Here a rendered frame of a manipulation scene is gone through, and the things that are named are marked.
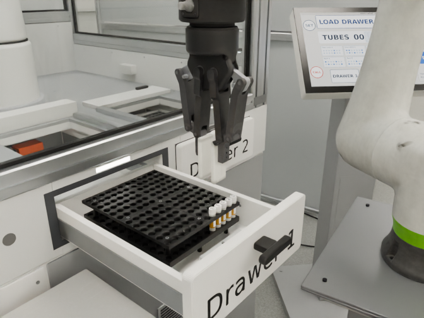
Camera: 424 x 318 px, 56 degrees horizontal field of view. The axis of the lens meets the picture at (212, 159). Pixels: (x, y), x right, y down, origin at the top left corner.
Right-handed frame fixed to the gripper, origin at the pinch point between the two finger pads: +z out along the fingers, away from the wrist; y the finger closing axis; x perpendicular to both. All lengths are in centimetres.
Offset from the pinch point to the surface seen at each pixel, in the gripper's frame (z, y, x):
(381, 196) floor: 101, -26, 206
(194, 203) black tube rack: 10.1, -4.7, 0.9
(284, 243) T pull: 9.0, 14.4, -1.1
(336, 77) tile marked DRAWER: 0, -12, 75
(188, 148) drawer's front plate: 8.7, -21.1, 17.2
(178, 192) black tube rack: 10.1, -10.0, 2.2
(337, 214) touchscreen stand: 55, -11, 88
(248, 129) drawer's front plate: 10.1, -21.1, 40.8
